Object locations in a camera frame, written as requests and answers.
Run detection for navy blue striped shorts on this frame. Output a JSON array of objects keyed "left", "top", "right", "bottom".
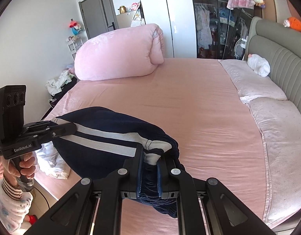
[{"left": 51, "top": 107, "right": 184, "bottom": 218}]

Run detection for pink sleeve left forearm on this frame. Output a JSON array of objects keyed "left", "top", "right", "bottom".
[{"left": 0, "top": 159, "right": 33, "bottom": 234}]

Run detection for pile of white clothes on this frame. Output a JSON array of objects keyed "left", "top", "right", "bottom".
[{"left": 45, "top": 70, "right": 76, "bottom": 96}]

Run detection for person left hand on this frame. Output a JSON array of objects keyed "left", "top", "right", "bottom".
[{"left": 8, "top": 152, "right": 37, "bottom": 179}]

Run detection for folded white garment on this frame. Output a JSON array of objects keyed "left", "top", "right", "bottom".
[{"left": 35, "top": 142, "right": 71, "bottom": 180}]

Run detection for pink bed sheet mattress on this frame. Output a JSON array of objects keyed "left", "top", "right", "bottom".
[{"left": 43, "top": 58, "right": 271, "bottom": 235}]

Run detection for near pink dotted pillow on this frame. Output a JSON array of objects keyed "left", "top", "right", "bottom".
[{"left": 248, "top": 98, "right": 301, "bottom": 228}]

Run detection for pink dotted pillow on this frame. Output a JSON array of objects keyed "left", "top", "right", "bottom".
[
  {"left": 218, "top": 60, "right": 288, "bottom": 104},
  {"left": 248, "top": 98, "right": 301, "bottom": 228}
]

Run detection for far pink dotted pillow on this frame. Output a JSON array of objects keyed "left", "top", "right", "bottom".
[{"left": 218, "top": 60, "right": 288, "bottom": 104}]

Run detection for rolled pink duvet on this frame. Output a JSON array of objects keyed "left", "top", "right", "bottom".
[{"left": 74, "top": 23, "right": 165, "bottom": 81}]

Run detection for white plush toy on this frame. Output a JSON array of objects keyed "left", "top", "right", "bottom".
[{"left": 247, "top": 54, "right": 271, "bottom": 78}]

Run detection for grey door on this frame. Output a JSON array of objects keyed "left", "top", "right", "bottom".
[{"left": 79, "top": 0, "right": 119, "bottom": 39}]

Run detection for dark glass wardrobe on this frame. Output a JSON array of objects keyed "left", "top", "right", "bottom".
[{"left": 193, "top": 0, "right": 254, "bottom": 60}]

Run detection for grey padded headboard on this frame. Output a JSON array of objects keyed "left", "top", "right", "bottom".
[{"left": 245, "top": 17, "right": 301, "bottom": 113}]

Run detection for orange plush toy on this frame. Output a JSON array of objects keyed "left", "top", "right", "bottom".
[{"left": 283, "top": 16, "right": 301, "bottom": 32}]

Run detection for white wire shelf rack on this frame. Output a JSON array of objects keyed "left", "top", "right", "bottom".
[{"left": 66, "top": 36, "right": 83, "bottom": 60}]

